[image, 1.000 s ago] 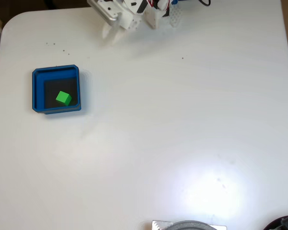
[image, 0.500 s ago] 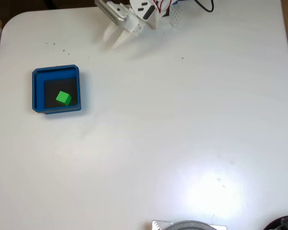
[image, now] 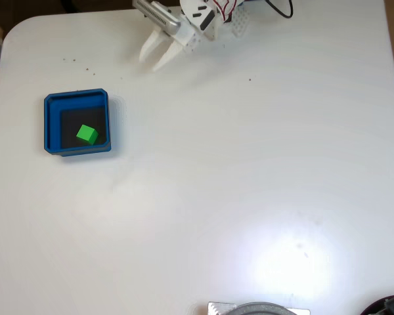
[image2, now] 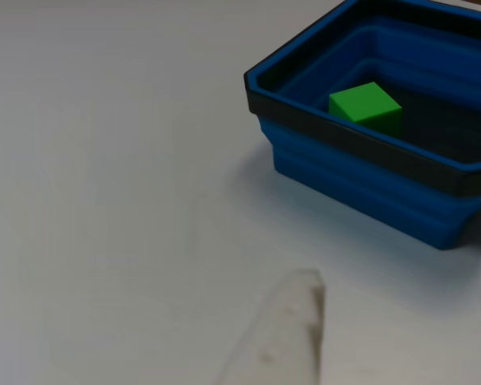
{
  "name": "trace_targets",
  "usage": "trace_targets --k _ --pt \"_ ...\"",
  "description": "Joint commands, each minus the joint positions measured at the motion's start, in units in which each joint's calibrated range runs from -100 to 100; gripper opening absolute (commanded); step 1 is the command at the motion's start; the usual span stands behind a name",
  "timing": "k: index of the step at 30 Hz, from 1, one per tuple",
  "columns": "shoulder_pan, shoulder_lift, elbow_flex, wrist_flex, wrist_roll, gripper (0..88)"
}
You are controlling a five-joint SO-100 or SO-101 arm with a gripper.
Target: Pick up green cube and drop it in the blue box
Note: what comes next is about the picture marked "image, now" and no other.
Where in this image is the blue square box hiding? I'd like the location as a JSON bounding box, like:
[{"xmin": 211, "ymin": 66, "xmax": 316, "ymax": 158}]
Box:
[{"xmin": 43, "ymin": 87, "xmax": 112, "ymax": 158}]

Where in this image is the black camera cable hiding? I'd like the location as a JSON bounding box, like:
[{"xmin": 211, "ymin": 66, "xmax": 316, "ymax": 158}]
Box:
[{"xmin": 265, "ymin": 0, "xmax": 294, "ymax": 19}]

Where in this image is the black object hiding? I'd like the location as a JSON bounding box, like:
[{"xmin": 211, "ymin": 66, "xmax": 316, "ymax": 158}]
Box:
[{"xmin": 361, "ymin": 290, "xmax": 394, "ymax": 315}]

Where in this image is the silver camera box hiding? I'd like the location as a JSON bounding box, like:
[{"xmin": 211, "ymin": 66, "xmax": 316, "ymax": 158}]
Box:
[{"xmin": 132, "ymin": 0, "xmax": 182, "ymax": 35}]

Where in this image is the grey round object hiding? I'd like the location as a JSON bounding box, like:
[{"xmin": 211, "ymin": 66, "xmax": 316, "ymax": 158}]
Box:
[{"xmin": 228, "ymin": 301, "xmax": 298, "ymax": 315}]

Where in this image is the green cube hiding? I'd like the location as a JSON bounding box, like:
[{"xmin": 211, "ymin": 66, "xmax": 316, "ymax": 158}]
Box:
[{"xmin": 76, "ymin": 124, "xmax": 99, "ymax": 145}]

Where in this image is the silver metal plate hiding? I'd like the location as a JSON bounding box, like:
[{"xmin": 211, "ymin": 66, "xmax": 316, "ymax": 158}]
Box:
[{"xmin": 207, "ymin": 301, "xmax": 311, "ymax": 315}]

